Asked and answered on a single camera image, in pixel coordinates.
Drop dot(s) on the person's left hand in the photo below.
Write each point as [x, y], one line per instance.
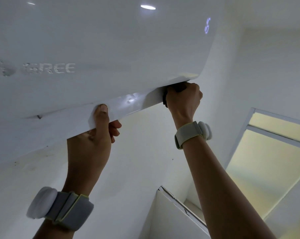
[87, 156]

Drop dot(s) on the person's right hand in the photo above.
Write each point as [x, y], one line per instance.
[183, 104]

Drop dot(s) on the person's right fingers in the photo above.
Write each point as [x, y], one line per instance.
[192, 89]

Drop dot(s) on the person's left thumb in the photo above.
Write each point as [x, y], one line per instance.
[101, 119]

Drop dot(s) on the white air conditioner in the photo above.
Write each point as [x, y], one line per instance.
[102, 47]

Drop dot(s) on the person's right forearm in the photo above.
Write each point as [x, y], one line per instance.
[222, 191]

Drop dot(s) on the person's left forearm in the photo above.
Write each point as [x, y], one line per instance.
[51, 231]

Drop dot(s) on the grey right wristband with tracker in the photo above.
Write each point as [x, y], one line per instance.
[189, 134]

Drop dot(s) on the grey wristband with tracker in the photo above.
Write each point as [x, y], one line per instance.
[189, 134]
[63, 209]

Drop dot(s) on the grey left wristband with tracker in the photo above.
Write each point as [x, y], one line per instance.
[63, 209]

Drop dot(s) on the cream window blind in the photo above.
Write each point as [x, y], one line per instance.
[261, 169]

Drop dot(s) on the white cabinet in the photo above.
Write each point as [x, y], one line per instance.
[170, 216]

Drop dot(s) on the white window frame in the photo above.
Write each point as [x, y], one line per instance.
[276, 134]

